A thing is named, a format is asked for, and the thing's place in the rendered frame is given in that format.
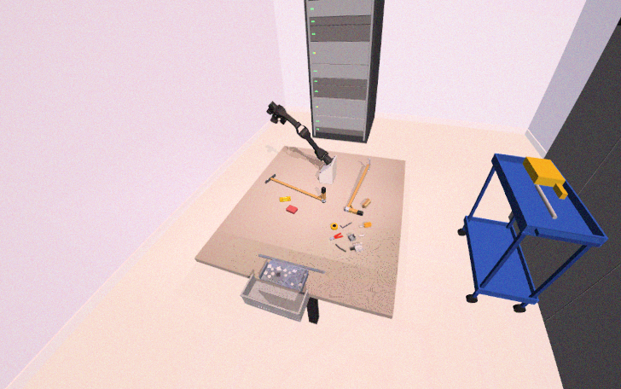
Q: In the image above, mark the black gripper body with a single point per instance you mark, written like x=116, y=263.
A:
x=283, y=121

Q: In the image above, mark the orange long pole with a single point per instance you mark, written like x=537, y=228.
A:
x=323, y=189

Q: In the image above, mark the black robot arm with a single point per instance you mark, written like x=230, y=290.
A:
x=279, y=110

